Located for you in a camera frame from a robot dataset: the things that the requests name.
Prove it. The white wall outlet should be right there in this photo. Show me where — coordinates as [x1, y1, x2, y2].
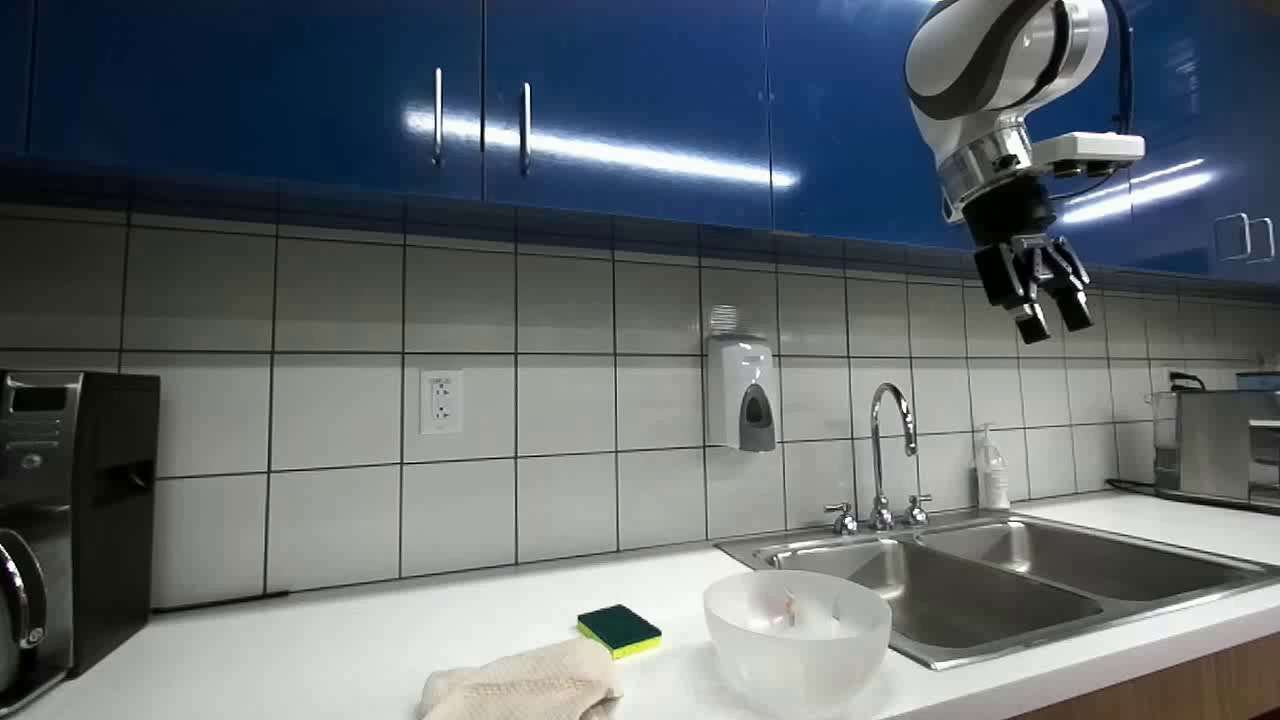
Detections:
[417, 367, 467, 439]

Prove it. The translucent white bowl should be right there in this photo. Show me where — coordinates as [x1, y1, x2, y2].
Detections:
[700, 567, 894, 720]

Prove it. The blue cabinet door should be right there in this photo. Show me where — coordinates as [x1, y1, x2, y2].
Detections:
[1235, 0, 1280, 288]
[479, 0, 809, 240]
[768, 0, 1255, 280]
[21, 0, 482, 209]

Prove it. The steel coffee carafe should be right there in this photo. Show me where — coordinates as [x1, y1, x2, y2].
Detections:
[0, 525, 50, 704]

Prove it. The stainless steel double sink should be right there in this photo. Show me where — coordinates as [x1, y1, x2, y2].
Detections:
[715, 509, 1280, 677]

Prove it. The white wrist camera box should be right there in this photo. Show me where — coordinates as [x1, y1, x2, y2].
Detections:
[1033, 129, 1147, 182]

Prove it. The steel countertop appliance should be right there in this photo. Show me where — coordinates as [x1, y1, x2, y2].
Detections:
[1104, 367, 1280, 518]

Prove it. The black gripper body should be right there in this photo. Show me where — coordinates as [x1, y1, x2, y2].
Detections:
[961, 171, 1059, 257]

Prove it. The clear soap pump bottle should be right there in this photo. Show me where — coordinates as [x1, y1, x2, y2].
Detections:
[966, 425, 1014, 518]

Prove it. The yellow green sponge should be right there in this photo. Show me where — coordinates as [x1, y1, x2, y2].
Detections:
[571, 601, 669, 666]

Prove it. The beige knitted towel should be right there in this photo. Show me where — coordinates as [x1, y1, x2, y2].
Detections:
[417, 636, 631, 720]

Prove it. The black coffee machine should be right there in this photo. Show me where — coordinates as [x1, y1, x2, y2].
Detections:
[0, 367, 165, 720]

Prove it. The wooden panel under sink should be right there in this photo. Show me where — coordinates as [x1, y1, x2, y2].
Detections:
[1014, 629, 1280, 720]

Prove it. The white wall soap dispenser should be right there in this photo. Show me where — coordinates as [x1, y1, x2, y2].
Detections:
[700, 303, 785, 456]

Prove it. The chrome gooseneck faucet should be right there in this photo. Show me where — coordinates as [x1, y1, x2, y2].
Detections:
[863, 380, 928, 532]

